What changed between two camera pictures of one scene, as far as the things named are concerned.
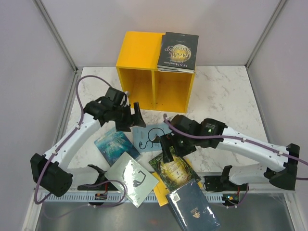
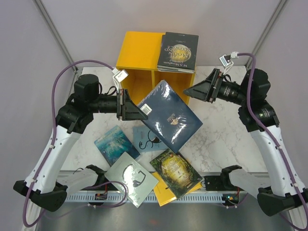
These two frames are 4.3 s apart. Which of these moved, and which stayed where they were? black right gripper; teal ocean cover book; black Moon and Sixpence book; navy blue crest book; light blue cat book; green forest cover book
Moved: navy blue crest book; black right gripper
Stayed: black Moon and Sixpence book; teal ocean cover book; green forest cover book; light blue cat book
